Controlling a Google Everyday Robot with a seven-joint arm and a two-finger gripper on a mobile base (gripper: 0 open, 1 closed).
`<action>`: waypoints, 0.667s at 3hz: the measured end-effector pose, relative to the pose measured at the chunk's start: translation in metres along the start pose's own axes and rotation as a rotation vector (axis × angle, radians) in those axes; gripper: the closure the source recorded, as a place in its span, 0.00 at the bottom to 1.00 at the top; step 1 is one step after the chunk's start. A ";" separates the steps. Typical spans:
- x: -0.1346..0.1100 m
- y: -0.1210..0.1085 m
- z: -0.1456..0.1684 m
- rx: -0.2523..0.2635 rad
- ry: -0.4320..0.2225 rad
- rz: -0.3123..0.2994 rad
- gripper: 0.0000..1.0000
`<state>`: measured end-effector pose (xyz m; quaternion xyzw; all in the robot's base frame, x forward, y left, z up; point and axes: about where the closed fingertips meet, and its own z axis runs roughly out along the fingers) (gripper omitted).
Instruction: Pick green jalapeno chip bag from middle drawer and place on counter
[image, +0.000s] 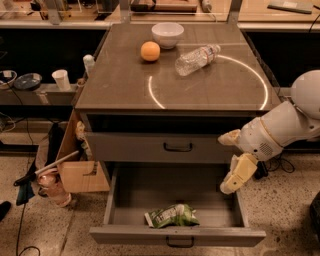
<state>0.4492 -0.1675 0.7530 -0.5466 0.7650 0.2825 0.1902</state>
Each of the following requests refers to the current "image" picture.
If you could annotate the small bowl at left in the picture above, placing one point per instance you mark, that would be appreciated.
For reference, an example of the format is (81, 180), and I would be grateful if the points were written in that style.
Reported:
(7, 78)

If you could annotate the open grey middle drawer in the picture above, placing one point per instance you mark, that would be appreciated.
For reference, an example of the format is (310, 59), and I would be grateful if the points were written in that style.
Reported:
(140, 188)

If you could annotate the long handled tool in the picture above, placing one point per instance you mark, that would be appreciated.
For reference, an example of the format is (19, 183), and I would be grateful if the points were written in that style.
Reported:
(29, 177)

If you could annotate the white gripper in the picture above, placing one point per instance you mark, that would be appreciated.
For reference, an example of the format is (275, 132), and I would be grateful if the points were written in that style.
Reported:
(254, 138)

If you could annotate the white bowl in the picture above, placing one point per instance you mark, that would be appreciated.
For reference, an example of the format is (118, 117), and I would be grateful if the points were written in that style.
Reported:
(167, 34)

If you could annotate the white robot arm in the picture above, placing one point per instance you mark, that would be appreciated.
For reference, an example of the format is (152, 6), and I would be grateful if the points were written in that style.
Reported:
(298, 118)

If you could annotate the white paper cup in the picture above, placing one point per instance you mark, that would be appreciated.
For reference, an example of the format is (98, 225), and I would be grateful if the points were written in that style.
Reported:
(61, 78)

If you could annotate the orange fruit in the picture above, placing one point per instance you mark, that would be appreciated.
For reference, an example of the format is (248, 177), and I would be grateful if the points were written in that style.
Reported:
(150, 51)

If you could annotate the grey top drawer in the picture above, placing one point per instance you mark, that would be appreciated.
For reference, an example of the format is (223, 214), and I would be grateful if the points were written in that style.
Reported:
(159, 148)

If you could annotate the green jalapeno chip bag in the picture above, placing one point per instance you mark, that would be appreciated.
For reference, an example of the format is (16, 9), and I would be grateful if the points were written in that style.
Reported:
(174, 215)

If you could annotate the pink plastic container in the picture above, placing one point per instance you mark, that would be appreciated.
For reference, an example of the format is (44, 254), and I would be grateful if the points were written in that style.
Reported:
(53, 187)

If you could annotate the brown cardboard box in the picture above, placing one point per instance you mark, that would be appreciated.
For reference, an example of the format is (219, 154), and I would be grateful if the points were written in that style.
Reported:
(79, 173)

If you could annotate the grey drawer cabinet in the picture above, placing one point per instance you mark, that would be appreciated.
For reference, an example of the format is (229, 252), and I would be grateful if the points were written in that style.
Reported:
(127, 95)

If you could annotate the white bottle beside cabinet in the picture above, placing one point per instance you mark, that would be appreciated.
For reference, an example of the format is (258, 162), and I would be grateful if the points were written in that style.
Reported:
(89, 63)

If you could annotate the clear plastic water bottle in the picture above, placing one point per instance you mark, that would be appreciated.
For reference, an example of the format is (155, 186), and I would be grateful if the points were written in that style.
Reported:
(196, 59)

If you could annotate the grey side shelf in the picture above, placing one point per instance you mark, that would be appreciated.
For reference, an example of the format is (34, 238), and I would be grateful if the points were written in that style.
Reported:
(46, 94)

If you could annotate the dark round plate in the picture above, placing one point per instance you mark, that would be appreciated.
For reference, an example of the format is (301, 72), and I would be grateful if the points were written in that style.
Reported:
(28, 82)

